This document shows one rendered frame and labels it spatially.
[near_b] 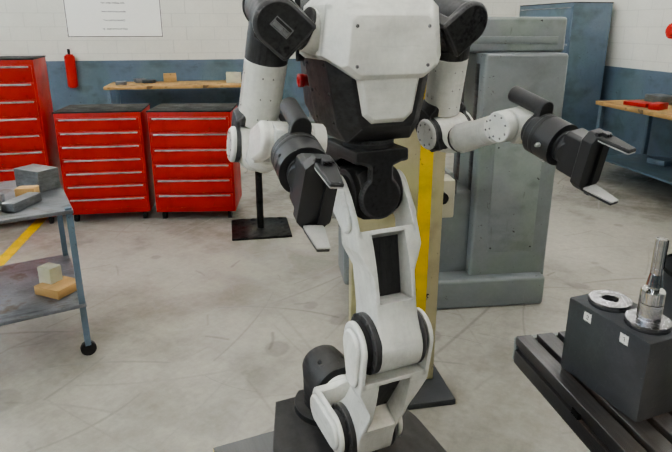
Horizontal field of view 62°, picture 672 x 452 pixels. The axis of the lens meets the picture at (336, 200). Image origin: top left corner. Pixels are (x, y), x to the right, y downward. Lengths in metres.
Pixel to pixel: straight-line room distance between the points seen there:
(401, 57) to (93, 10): 8.74
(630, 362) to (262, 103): 0.93
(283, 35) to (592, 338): 0.94
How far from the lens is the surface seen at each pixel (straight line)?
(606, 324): 1.38
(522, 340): 1.60
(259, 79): 1.19
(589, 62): 8.32
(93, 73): 9.81
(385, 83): 1.19
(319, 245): 0.82
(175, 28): 9.60
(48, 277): 3.47
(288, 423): 1.83
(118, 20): 9.71
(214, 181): 5.22
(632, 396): 1.39
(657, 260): 1.32
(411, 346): 1.32
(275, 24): 1.14
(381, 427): 1.54
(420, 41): 1.22
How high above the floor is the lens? 1.71
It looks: 17 degrees down
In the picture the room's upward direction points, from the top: straight up
